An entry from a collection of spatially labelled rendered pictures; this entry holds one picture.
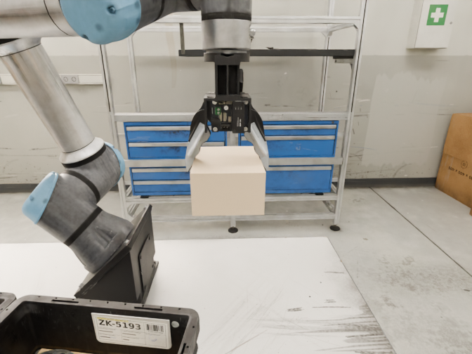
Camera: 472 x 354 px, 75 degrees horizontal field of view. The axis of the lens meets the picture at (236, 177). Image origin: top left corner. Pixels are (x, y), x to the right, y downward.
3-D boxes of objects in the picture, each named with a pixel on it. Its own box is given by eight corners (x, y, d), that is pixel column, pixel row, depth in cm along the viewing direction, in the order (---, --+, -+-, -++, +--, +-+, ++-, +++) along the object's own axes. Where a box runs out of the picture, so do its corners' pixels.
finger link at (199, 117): (180, 136, 53) (208, 93, 51) (181, 134, 54) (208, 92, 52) (204, 151, 54) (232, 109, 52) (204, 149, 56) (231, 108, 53)
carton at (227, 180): (199, 180, 66) (197, 146, 63) (254, 180, 66) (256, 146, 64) (192, 215, 51) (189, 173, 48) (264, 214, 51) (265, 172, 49)
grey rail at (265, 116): (113, 119, 219) (112, 112, 218) (347, 117, 226) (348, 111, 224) (108, 121, 210) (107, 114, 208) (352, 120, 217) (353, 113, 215)
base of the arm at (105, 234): (105, 249, 87) (76, 227, 84) (140, 215, 84) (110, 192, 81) (82, 285, 73) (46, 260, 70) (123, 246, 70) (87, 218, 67)
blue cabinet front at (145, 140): (133, 194, 234) (123, 121, 214) (227, 193, 237) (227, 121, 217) (132, 197, 231) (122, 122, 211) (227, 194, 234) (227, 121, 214)
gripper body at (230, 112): (202, 137, 47) (199, 52, 43) (205, 126, 55) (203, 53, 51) (252, 137, 47) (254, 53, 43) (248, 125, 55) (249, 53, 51)
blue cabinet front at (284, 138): (237, 193, 237) (238, 121, 217) (329, 192, 240) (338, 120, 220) (238, 194, 234) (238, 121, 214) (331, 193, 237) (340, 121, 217)
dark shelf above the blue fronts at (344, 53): (186, 58, 242) (185, 50, 240) (336, 58, 246) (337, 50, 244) (178, 58, 200) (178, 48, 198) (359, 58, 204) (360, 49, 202)
